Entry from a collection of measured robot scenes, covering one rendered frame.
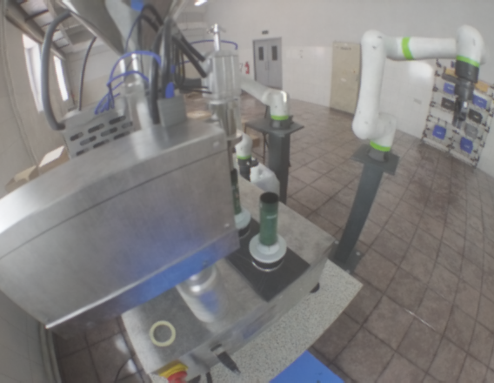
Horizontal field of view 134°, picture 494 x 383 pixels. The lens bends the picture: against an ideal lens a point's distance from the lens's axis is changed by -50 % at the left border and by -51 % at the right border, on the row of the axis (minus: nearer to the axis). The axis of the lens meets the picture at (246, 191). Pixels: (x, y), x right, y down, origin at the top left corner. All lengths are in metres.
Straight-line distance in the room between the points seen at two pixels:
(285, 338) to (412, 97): 5.49
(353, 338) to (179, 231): 1.44
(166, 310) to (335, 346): 1.22
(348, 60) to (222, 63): 5.52
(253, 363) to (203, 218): 0.51
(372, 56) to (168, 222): 0.95
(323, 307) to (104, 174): 0.68
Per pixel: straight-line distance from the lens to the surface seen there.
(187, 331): 0.41
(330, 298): 0.74
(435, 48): 1.03
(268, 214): 0.33
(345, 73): 5.82
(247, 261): 0.44
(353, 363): 1.52
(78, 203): 0.17
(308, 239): 0.50
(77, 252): 0.19
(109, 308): 0.25
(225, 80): 0.33
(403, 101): 5.73
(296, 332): 0.68
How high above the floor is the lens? 1.40
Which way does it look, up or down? 36 degrees down
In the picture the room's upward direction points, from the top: 4 degrees counter-clockwise
